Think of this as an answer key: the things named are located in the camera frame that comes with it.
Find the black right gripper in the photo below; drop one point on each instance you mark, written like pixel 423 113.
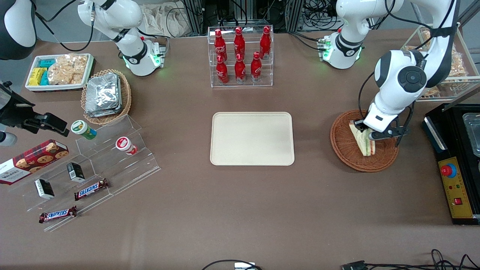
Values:
pixel 14 111

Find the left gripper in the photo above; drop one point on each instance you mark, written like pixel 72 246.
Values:
pixel 359 124

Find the triangular sandwich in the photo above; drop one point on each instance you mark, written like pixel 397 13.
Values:
pixel 363 145

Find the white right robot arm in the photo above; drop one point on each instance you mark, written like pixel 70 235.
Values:
pixel 127 22

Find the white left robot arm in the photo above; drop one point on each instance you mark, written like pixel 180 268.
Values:
pixel 393 75

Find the round brown wicker basket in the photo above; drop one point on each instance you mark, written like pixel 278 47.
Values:
pixel 345 153

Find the white rectangular snack tray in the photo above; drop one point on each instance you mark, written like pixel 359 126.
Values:
pixel 56 87

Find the oval tan wicker basket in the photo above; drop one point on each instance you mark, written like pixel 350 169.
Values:
pixel 125 93

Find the beige rectangular tray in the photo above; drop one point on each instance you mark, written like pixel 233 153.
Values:
pixel 252 138

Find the red tartan cookie box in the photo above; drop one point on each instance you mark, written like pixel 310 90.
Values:
pixel 33 161

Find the green labelled snack cup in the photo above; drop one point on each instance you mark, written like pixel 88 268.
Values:
pixel 82 129

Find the teal snack pack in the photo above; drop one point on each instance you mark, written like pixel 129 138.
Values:
pixel 47 62
pixel 44 78

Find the yellow snack pack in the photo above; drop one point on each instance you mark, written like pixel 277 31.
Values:
pixel 36 77

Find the small black box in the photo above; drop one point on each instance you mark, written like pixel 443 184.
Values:
pixel 44 188
pixel 75 172

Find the silver foil packet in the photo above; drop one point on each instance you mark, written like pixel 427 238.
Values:
pixel 103 92
pixel 101 113

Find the clear bag of crackers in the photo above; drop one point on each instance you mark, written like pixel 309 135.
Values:
pixel 67 69

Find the brown Snickers bar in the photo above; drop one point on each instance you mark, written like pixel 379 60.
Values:
pixel 91 189
pixel 58 214

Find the red and white snack cup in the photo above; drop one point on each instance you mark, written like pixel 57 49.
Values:
pixel 124 145

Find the red emergency stop button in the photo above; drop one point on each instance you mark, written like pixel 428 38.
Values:
pixel 447 170

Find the clear acrylic stepped stand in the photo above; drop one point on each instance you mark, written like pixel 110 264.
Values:
pixel 123 176

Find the clear rectangular container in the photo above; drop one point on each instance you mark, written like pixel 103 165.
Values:
pixel 473 135

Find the clear bag of fried snacks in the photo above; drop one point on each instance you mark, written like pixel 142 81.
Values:
pixel 458 69
pixel 426 35
pixel 457 52

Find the black machine with yellow panel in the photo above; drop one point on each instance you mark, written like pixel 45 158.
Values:
pixel 457 210

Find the red cola bottle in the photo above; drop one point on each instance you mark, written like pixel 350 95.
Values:
pixel 219 45
pixel 265 43
pixel 256 68
pixel 239 43
pixel 222 72
pixel 240 70

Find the clear acrylic bottle rack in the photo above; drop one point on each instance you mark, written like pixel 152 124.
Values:
pixel 247 84

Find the beige cloth bag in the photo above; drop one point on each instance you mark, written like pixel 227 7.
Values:
pixel 161 18

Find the small white device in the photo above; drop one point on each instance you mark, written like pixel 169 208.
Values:
pixel 244 266

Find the aluminium frame profile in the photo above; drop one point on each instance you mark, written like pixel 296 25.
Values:
pixel 294 15
pixel 193 15

